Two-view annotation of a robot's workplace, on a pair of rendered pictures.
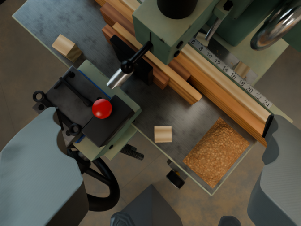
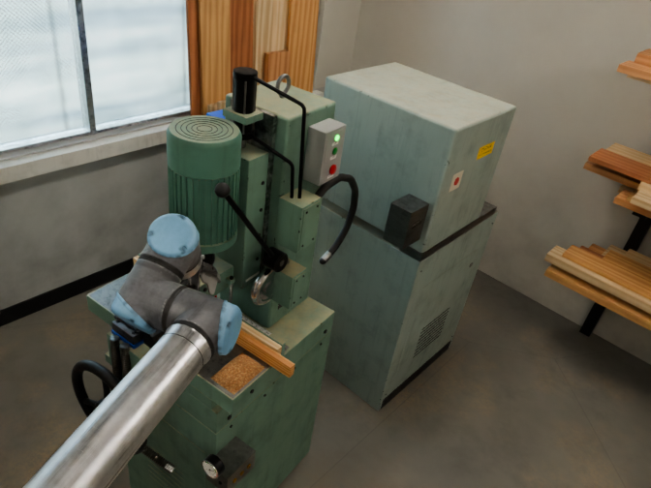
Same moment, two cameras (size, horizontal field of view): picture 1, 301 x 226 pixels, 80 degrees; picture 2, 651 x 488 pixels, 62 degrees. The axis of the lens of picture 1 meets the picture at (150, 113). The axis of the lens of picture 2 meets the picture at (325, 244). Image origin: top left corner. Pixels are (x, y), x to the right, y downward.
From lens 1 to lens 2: 1.31 m
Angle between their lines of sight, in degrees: 51
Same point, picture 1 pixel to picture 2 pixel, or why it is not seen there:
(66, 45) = not seen: hidden behind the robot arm
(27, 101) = not seen: outside the picture
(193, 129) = (221, 359)
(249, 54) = (281, 333)
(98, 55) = not seen: hidden behind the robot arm
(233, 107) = (247, 338)
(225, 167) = (241, 375)
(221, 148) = (239, 362)
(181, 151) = (210, 372)
